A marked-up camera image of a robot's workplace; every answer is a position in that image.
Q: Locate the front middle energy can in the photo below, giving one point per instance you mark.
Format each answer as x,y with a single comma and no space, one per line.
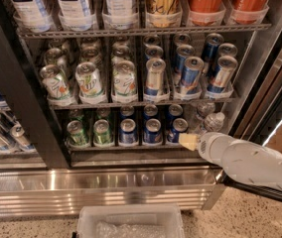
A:
190,76

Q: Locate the white tea bottle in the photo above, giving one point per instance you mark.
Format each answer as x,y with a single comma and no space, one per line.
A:
120,14
35,15
76,15

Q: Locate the black fridge centre post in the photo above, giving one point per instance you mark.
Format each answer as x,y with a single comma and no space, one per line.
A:
26,97

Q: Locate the left white tea bottle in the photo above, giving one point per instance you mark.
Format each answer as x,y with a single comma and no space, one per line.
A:
35,15

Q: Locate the front right green can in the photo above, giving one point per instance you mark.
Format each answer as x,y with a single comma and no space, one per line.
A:
102,134

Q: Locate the yellow foam gripper pad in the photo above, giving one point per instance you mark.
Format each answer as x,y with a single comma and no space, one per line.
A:
189,141

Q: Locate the right white tea bottle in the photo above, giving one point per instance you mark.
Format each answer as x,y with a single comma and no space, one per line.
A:
120,14

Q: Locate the front left 7up can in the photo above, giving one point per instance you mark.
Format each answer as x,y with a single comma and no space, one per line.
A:
57,85

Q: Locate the clear front water bottle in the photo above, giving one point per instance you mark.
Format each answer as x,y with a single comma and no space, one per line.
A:
212,123

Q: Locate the glass fridge door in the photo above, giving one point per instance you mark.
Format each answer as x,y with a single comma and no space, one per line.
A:
257,111

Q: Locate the front left green can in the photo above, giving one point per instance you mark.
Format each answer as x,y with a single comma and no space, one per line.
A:
77,134

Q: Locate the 7up can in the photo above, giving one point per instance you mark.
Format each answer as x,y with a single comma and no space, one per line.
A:
124,82
91,88
57,85

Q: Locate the gold drink bottle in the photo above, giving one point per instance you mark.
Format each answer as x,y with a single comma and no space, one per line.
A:
163,13

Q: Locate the upper wire shelf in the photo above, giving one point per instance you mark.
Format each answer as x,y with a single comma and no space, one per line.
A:
143,31

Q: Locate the clear rear water bottle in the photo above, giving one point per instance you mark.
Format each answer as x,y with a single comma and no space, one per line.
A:
202,110

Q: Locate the steel fridge base grille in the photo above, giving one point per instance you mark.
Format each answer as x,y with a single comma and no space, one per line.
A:
64,192

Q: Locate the front middle blue can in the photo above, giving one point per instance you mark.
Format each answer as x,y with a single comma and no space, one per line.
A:
152,132

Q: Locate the clear water bottle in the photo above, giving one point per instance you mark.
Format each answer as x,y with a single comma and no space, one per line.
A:
202,110
212,123

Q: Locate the right red cola bottle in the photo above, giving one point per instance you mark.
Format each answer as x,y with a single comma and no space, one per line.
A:
246,12

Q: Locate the front right energy can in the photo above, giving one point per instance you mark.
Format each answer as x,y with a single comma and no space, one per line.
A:
222,74

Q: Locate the bottom wire shelf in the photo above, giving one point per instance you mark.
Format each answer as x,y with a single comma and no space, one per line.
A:
121,148

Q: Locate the energy can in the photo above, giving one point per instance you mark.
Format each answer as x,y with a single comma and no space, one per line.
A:
155,86
190,76
222,74

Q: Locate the bubble wrap sheet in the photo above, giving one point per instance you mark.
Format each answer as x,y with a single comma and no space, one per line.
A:
107,230

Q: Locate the left red cola bottle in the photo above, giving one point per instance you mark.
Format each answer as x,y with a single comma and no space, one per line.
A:
206,2

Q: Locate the red cola bottle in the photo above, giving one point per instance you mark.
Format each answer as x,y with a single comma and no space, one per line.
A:
246,12
206,2

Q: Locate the front right blue can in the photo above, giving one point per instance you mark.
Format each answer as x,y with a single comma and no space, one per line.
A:
179,126

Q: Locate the white plastic bin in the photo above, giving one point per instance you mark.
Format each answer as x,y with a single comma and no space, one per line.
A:
166,215

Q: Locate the middle wire shelf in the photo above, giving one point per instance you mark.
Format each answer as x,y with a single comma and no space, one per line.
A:
138,103

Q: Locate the right silver can behind glass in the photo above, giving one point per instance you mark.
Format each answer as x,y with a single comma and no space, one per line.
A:
19,135

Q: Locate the front left energy can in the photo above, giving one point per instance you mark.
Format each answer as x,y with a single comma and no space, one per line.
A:
155,86

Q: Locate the wire shelf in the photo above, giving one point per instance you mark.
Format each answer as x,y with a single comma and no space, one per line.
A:
143,31
121,148
138,103

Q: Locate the front right 7up can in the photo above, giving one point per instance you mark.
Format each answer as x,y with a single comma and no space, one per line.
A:
124,82

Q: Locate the front left blue can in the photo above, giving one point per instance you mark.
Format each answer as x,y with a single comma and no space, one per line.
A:
128,133

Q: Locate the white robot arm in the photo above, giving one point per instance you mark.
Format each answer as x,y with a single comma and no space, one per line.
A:
241,160

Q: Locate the green can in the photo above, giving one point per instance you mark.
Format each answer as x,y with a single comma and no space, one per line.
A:
102,134
77,134

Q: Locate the middle white tea bottle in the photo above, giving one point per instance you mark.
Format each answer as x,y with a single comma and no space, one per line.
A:
76,15

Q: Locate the front middle 7up can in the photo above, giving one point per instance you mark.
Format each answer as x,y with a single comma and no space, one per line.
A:
91,88

